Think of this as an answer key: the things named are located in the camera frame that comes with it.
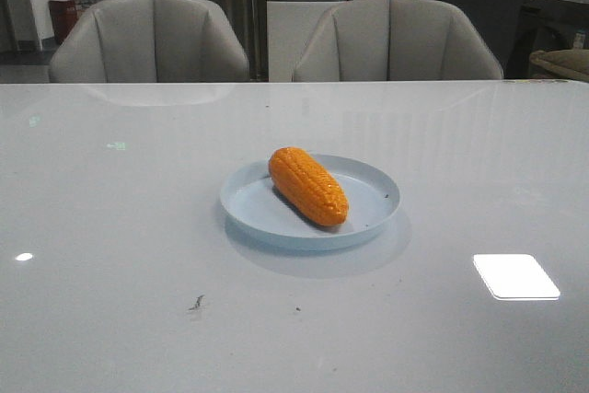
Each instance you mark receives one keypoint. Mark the dark side table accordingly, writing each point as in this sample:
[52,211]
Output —
[547,25]

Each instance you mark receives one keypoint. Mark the right grey upholstered chair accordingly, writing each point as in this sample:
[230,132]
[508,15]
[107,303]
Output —
[395,40]

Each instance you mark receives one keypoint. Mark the left grey upholstered chair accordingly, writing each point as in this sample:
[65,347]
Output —
[151,41]

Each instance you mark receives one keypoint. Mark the grey upholstered chair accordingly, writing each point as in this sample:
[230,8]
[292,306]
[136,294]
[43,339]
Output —
[395,40]
[151,41]

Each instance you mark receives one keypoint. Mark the red bin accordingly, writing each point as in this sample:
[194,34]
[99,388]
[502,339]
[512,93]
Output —
[64,16]

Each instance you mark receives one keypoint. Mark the orange toy corn cob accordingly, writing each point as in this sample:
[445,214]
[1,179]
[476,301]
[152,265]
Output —
[308,186]

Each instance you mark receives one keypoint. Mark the light blue round plate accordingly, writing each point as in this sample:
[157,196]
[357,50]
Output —
[257,208]

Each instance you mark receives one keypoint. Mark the beige cushion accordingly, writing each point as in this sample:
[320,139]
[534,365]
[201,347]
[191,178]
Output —
[571,64]

